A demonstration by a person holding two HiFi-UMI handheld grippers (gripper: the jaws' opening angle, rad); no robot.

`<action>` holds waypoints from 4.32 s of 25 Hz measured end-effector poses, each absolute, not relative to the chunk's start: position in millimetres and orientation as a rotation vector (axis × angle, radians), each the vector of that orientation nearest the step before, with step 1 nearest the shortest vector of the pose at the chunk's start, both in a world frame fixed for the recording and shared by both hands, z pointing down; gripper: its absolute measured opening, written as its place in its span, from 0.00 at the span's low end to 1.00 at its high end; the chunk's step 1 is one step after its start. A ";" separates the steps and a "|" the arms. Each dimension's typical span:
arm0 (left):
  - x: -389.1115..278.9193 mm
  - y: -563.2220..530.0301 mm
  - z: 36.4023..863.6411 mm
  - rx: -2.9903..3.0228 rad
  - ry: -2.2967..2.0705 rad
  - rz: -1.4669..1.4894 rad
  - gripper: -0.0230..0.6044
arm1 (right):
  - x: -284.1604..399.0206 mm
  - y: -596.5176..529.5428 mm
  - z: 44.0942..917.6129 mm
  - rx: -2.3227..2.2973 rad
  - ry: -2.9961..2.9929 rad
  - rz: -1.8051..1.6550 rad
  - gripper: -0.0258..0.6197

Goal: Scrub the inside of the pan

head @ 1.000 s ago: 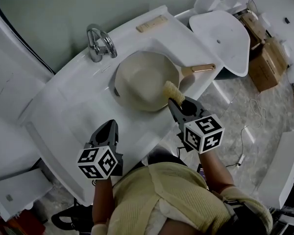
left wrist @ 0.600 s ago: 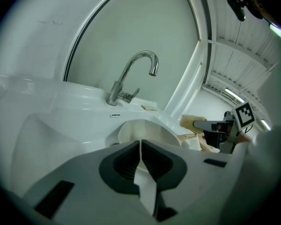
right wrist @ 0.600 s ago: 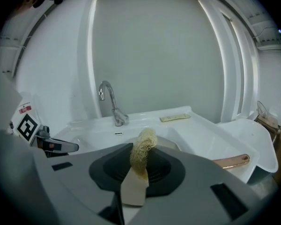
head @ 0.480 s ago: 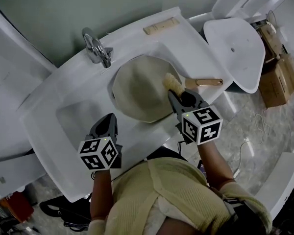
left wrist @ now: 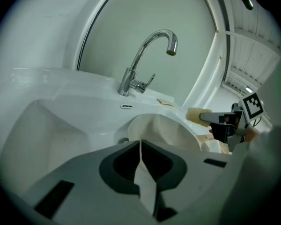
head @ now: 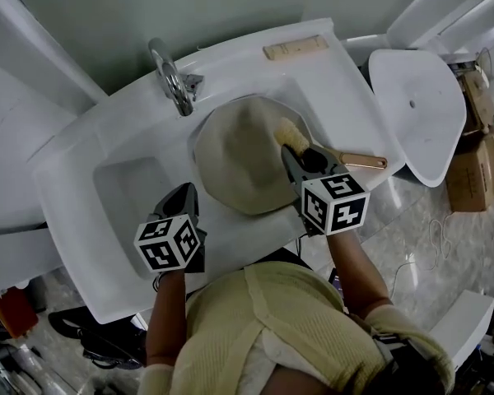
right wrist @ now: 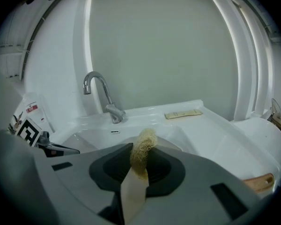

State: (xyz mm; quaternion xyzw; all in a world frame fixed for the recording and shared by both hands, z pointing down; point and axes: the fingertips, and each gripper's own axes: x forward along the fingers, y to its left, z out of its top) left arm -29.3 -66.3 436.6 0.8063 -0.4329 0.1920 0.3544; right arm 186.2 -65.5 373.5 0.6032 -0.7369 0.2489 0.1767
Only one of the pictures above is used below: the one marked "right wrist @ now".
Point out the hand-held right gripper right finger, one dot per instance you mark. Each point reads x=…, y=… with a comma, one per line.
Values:
x=201, y=184

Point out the clear plastic container red label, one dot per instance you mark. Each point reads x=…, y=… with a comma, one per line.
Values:
x=35, y=107

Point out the white ceramic sink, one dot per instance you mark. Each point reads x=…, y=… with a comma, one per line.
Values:
x=201, y=137

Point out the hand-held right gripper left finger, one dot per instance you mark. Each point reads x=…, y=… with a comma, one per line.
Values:
x=79, y=177

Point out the chrome faucet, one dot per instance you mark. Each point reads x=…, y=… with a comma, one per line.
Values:
x=112, y=109

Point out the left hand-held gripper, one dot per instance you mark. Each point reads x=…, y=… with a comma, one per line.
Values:
x=28, y=131

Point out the yellow sponge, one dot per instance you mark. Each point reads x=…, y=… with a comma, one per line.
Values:
x=142, y=149

